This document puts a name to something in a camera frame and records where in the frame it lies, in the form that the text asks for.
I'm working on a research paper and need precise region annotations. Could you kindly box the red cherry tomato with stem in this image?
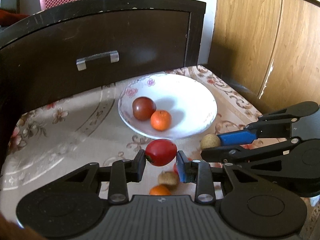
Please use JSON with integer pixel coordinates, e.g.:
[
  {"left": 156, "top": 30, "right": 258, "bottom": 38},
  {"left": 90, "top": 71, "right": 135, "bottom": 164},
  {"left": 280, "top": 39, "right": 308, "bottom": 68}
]
[{"left": 173, "top": 158, "right": 192, "bottom": 175}]

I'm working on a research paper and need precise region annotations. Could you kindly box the brown longan front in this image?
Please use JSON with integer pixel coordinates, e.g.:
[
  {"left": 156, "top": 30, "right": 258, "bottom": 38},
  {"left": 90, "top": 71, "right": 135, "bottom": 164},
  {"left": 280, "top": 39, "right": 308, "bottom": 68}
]
[{"left": 158, "top": 171, "right": 180, "bottom": 189}]

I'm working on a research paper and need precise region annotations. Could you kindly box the brown longan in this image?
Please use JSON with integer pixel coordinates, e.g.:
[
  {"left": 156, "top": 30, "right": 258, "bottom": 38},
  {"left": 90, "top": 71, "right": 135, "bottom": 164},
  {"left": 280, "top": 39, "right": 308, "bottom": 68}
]
[
  {"left": 200, "top": 134, "right": 221, "bottom": 150},
  {"left": 158, "top": 171, "right": 180, "bottom": 189}
]

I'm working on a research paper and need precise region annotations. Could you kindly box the brown longan back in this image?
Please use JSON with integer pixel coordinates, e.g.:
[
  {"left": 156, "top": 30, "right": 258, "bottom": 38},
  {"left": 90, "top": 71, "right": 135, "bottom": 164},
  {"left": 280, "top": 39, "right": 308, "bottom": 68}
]
[{"left": 200, "top": 134, "right": 221, "bottom": 150}]

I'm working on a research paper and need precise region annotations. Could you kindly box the orange tangerine front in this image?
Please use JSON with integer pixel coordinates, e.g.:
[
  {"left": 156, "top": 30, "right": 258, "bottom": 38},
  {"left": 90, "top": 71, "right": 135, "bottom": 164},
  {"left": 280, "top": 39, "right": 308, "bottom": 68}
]
[{"left": 149, "top": 185, "right": 171, "bottom": 196}]

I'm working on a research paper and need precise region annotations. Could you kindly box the orange tangerine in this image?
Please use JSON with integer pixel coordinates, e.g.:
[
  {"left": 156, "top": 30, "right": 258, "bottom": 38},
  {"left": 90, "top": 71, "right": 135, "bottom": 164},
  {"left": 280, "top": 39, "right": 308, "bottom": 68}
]
[
  {"left": 150, "top": 110, "right": 172, "bottom": 132},
  {"left": 149, "top": 185, "right": 171, "bottom": 196}
]

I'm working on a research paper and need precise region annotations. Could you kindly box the dark red oval tomato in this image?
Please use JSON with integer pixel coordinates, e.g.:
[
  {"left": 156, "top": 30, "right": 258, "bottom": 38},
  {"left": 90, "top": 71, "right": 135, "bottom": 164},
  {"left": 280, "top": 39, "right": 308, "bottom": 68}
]
[{"left": 145, "top": 139, "right": 177, "bottom": 166}]

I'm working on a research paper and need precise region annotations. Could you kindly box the large dark red tomato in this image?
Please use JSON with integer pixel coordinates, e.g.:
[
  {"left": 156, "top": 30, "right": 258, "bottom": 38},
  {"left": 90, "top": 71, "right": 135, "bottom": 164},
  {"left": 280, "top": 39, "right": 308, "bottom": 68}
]
[{"left": 132, "top": 96, "right": 156, "bottom": 121}]

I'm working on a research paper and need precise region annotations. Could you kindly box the white floral bowl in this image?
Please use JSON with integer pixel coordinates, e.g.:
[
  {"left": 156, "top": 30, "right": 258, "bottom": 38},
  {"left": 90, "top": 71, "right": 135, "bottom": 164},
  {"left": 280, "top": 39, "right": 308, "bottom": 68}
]
[{"left": 118, "top": 73, "right": 217, "bottom": 140}]

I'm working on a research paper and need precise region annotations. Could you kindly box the wooden wardrobe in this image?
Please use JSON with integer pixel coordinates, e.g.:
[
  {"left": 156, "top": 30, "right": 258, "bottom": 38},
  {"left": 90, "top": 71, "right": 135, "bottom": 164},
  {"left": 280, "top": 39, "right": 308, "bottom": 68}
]
[{"left": 208, "top": 0, "right": 319, "bottom": 112}]

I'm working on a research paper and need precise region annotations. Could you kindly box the dark wooden nightstand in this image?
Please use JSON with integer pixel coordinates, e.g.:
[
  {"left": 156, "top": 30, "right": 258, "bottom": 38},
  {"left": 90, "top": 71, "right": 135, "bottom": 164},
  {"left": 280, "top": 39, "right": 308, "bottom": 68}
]
[{"left": 1, "top": 0, "right": 206, "bottom": 111}]

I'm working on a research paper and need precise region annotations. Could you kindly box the red blanket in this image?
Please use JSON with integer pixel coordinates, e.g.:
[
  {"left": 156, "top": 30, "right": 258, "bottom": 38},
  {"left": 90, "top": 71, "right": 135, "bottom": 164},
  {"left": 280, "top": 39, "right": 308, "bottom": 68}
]
[{"left": 0, "top": 9, "right": 28, "bottom": 27}]

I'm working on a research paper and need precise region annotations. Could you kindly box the metal drawer handle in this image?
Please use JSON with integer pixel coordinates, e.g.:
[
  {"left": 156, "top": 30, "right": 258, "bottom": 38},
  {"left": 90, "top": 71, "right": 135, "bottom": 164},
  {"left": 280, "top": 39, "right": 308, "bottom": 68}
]
[{"left": 76, "top": 50, "right": 119, "bottom": 71}]

